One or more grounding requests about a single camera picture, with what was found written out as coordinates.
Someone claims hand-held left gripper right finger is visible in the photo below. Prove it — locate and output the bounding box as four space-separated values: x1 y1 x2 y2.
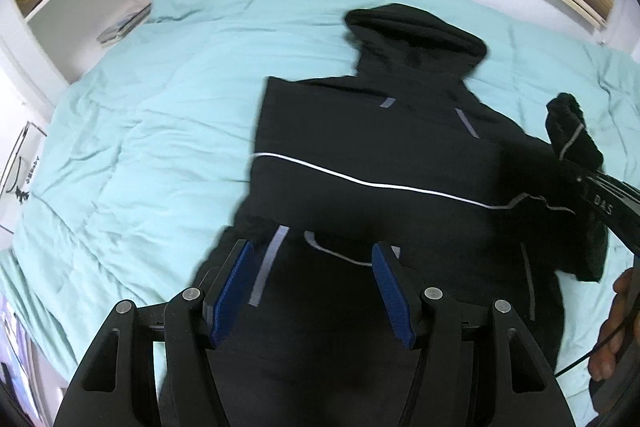
371 242 576 427

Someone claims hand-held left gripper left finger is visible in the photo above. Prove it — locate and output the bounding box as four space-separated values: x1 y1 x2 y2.
52 239 256 427

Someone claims teal quilted comforter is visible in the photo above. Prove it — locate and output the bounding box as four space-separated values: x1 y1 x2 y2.
0 0 640 427

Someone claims stack of flat books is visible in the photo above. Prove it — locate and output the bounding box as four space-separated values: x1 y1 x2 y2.
97 2 153 46

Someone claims black hooded jacket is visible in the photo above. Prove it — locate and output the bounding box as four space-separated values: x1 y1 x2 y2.
157 4 611 427

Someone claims person's right hand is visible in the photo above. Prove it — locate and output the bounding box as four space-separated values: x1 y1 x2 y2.
589 267 640 383

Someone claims black cable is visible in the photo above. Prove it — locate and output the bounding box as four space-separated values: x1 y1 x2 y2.
552 304 632 378

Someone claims line drawing wall sticker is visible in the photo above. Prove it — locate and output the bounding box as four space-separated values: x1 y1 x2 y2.
0 121 49 234

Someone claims colourful printed cloth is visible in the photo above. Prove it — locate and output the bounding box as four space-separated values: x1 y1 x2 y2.
0 292 66 427

